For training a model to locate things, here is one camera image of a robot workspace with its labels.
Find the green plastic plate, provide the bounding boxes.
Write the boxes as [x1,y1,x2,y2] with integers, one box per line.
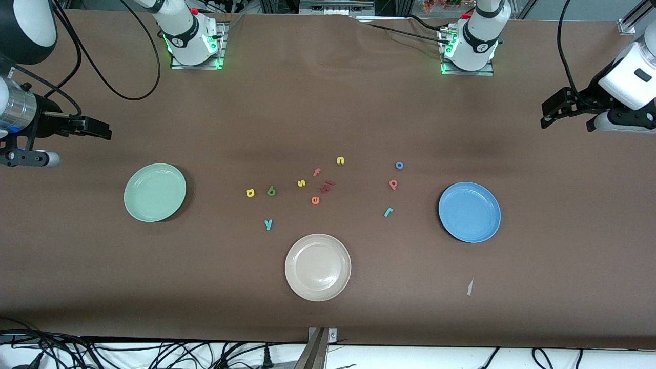
[124,163,187,223]

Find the blue plastic plate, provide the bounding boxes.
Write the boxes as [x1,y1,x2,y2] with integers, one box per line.
[438,182,502,243]

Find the orange artificial flowers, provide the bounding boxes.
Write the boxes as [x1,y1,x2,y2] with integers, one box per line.
[423,0,464,13]

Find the grey background box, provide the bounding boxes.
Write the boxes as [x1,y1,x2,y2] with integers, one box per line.
[300,0,375,16]

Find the beige plastic plate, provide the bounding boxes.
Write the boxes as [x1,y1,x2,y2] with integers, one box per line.
[284,234,352,302]

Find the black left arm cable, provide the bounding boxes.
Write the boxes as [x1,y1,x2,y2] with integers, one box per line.
[557,0,584,99]

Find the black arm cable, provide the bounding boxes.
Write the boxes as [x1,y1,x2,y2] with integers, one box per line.
[557,0,584,99]
[10,0,162,119]

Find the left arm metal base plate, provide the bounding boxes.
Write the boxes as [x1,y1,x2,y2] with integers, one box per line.
[439,27,496,77]

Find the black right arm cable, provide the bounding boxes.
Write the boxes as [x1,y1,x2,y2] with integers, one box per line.
[10,0,162,119]

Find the aluminium frame rail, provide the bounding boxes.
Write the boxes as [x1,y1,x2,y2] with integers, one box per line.
[618,0,656,35]

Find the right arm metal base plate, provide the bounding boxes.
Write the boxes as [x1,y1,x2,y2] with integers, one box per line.
[170,22,228,70]

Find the thin black table cable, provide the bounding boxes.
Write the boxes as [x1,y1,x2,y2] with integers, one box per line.
[359,14,453,45]

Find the black cable tangle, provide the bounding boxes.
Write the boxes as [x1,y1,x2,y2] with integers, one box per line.
[0,318,308,369]

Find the dark camera mount post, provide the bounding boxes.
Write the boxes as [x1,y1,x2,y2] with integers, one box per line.
[293,328,329,369]

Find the grey metal bracket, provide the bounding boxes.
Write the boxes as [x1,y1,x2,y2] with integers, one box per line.
[307,327,338,344]

